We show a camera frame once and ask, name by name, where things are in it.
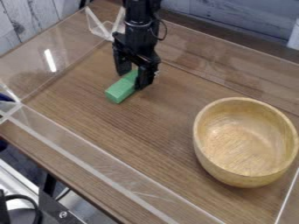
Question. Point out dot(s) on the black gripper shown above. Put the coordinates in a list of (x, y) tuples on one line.
[(133, 49)]

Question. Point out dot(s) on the green rectangular block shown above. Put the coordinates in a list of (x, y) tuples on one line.
[(121, 88)]

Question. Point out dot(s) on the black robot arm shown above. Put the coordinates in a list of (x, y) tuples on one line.
[(141, 11)]

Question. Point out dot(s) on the light wooden bowl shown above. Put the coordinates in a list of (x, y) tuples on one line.
[(245, 142)]

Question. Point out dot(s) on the blue object at edge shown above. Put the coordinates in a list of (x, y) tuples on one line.
[(5, 98)]

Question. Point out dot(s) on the clear acrylic tray enclosure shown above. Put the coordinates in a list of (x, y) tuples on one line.
[(124, 155)]

